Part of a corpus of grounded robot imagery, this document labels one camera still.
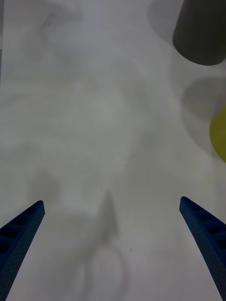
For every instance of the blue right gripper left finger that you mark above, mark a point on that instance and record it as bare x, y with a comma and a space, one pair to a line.
18, 244

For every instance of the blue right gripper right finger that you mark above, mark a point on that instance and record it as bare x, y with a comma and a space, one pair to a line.
209, 237

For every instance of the yellow-green plastic bin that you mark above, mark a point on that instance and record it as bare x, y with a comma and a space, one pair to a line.
220, 134

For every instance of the grey plastic bin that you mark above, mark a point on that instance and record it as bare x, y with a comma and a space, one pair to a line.
200, 35

